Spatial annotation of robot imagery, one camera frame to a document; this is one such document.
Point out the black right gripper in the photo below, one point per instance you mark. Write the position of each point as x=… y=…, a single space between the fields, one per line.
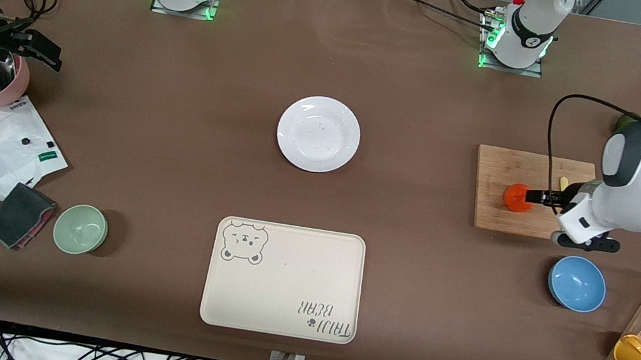
x=10 y=36

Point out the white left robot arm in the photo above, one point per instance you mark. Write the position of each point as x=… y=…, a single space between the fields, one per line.
x=638 y=183

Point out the dark green lime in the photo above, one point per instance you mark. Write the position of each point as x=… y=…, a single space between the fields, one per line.
x=625 y=121

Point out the dark grey folded cloth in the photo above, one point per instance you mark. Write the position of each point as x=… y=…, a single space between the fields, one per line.
x=13 y=213

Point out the white round plate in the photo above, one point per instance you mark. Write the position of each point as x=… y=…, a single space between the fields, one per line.
x=318 y=134

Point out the yellow plastic knife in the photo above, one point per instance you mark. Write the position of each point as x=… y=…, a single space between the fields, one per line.
x=563 y=183

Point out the pale green bowl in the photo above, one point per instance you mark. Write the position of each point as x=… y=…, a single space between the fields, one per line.
x=80 y=228

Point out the wooden cutting board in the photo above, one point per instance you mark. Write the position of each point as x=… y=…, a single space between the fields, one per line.
x=500 y=169

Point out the cream bear print tray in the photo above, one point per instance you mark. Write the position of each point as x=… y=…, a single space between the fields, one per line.
x=282 y=288

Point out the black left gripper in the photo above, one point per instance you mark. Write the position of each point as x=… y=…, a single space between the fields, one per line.
x=568 y=195

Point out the orange fruit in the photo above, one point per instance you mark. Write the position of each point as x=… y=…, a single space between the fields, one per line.
x=513 y=199

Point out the blue bowl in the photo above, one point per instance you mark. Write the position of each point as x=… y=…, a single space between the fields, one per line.
x=577 y=284

